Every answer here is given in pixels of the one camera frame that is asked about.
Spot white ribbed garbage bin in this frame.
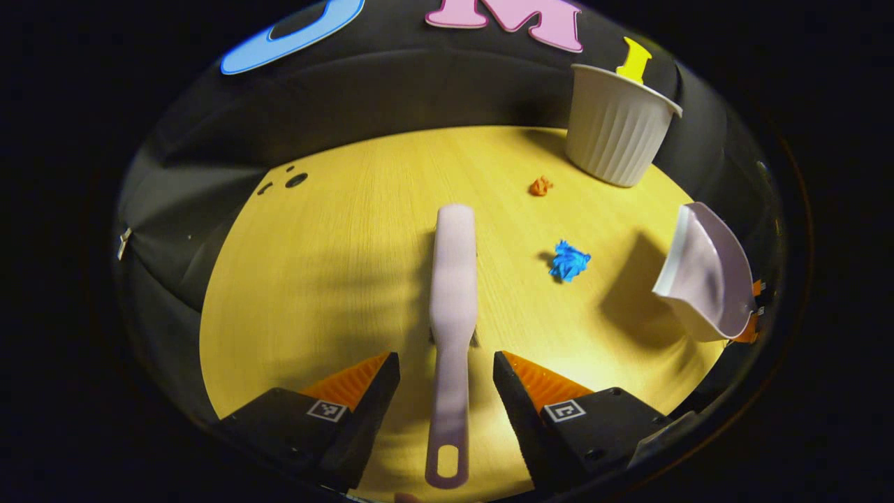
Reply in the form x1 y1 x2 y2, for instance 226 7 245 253
566 64 683 188

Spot blue paper scrap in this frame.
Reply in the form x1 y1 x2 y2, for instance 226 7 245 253
549 240 592 283

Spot small pink dustpan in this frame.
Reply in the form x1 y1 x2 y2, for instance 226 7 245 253
652 202 756 342

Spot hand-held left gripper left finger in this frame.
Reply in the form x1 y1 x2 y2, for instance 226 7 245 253
217 351 401 493

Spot small pink broom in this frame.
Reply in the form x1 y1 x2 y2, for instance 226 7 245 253
425 203 480 490

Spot black backdrop cloth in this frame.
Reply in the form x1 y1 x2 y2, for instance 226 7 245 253
115 0 776 420

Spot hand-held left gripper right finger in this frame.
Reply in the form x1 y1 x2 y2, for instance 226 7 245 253
493 351 699 490

